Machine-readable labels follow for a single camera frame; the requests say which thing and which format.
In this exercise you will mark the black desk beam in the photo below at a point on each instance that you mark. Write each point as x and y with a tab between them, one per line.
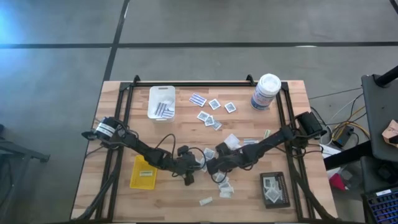
348	157

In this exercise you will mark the white paper sheet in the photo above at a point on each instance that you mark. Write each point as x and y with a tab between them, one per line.
329	151

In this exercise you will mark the black stand base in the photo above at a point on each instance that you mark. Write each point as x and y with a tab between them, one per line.
18	151

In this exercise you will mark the black side desk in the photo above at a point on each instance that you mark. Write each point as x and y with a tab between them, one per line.
382	105

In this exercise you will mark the yellow plastic basket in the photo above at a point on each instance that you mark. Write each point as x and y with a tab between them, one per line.
143	183

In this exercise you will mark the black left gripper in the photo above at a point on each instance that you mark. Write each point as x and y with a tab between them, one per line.
185	165

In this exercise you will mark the backlit computer keyboard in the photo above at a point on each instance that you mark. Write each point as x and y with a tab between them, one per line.
384	208

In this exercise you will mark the white wipes canister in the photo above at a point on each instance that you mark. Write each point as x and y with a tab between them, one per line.
265	91

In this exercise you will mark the black pole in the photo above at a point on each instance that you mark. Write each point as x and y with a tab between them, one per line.
387	77

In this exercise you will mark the white plastic bin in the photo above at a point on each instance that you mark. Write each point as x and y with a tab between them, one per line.
155	95

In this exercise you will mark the small crumpled white packet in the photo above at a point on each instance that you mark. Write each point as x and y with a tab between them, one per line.
206	201

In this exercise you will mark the dark striped bandage packet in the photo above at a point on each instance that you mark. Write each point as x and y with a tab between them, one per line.
161	109

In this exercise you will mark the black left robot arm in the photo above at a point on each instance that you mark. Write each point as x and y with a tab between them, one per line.
146	151

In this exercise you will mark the dark grey plastic tray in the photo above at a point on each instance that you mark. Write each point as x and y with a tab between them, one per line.
286	189

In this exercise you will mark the brown cardboard piece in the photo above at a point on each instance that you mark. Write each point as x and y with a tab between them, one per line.
391	132

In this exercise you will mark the blue striped bandage packet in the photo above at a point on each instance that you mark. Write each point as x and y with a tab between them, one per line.
198	99
168	114
251	141

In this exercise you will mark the black power adapter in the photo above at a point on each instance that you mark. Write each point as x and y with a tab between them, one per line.
342	137

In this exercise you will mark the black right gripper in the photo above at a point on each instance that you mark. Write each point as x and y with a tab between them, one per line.
230	158

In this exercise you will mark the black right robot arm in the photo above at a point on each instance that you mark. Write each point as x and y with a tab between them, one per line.
273	141

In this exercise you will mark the red object on floor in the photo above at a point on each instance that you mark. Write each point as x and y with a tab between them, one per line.
337	183

